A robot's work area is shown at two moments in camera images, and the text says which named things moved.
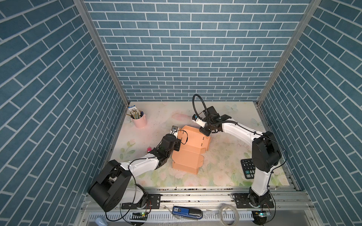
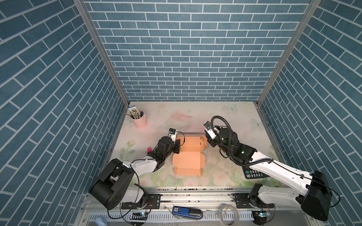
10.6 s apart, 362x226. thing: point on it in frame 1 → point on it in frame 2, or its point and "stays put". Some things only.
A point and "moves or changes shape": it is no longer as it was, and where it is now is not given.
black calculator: [248, 168] stays put
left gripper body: [176, 147] stays put
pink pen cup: [141, 123] stays put
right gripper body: [206, 130] → [217, 141]
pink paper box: [193, 145] moves or changes shape
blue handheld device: [187, 212] stays put
